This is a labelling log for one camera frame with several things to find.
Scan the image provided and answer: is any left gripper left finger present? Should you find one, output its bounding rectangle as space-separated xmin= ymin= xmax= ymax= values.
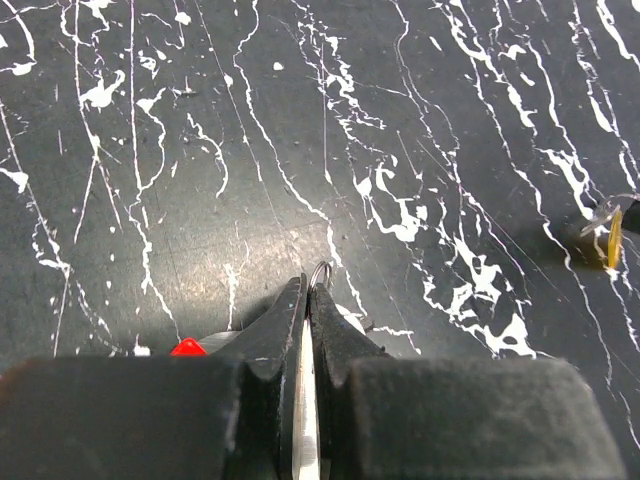
xmin=1 ymin=276 xmax=307 ymax=479

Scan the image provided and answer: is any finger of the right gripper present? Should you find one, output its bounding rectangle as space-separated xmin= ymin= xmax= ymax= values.
xmin=621 ymin=200 xmax=640 ymax=235

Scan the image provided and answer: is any silver keyring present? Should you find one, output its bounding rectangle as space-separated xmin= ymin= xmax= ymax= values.
xmin=309 ymin=261 xmax=332 ymax=292

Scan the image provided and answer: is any silver key red tag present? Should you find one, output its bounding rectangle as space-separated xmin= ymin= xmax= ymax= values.
xmin=171 ymin=306 xmax=321 ymax=479

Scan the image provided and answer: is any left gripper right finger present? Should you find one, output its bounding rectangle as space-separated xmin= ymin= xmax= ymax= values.
xmin=308 ymin=285 xmax=627 ymax=479

